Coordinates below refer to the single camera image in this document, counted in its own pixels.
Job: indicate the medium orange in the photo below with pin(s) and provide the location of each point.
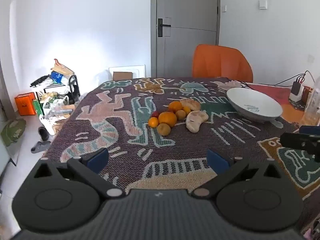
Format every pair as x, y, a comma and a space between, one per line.
175, 105

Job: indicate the round bread roll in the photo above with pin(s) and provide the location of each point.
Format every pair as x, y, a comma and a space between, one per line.
191, 103

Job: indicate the grey slipper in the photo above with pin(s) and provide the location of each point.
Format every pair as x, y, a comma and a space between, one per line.
40, 147

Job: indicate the black charger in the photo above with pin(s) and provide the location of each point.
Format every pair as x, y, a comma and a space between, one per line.
296, 88

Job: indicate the green box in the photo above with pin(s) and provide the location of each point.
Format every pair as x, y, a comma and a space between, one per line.
37, 107

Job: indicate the yellow-brown round fruit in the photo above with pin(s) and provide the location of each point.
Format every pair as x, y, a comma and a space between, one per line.
163, 129

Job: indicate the grey door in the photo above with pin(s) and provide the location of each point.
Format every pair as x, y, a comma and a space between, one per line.
187, 42

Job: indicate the brown box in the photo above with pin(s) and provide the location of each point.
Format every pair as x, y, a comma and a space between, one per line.
307, 93

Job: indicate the small red fruit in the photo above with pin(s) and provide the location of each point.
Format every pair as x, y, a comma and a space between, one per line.
155, 114

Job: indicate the torn cardboard bag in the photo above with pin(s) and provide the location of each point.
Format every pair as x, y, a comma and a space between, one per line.
61, 67

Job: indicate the white flat board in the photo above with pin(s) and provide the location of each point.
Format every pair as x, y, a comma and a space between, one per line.
138, 71

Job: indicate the green cloth hat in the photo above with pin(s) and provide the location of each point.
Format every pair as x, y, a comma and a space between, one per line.
12, 131

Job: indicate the dark slipper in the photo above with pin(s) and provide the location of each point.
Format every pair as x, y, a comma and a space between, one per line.
43, 133

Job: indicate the pile of plastic bags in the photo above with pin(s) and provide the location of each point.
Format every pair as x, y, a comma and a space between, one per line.
53, 112

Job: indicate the large orange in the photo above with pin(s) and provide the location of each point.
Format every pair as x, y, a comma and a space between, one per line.
167, 118

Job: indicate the printed woven blanket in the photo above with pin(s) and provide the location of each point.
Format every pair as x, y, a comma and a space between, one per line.
125, 140

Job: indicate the white bowl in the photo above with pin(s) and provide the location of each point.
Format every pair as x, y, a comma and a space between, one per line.
252, 103

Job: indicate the small orange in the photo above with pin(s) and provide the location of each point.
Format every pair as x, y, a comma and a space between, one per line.
187, 110
153, 122

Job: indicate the orange box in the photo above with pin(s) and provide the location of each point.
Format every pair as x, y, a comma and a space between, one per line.
25, 104

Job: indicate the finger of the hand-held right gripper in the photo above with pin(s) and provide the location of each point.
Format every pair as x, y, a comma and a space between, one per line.
292, 140
308, 129

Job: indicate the clear plastic bottle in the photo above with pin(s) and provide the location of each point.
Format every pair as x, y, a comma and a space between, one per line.
312, 105

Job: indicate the small yellow fruit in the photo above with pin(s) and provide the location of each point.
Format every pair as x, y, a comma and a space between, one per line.
180, 115

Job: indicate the black storage rack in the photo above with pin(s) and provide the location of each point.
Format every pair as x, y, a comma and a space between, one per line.
74, 90

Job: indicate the white power strip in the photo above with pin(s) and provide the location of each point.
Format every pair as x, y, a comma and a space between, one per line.
295, 98

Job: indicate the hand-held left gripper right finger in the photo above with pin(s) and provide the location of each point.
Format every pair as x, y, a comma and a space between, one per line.
217, 161

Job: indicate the curved bread roll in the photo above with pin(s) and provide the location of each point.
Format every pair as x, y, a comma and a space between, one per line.
196, 121

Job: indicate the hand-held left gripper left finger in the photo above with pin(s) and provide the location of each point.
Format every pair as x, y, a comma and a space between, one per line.
98, 159

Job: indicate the blue packet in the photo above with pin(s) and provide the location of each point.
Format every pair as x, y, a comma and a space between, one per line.
56, 77

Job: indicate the orange chair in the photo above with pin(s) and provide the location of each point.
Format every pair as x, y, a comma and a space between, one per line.
221, 62

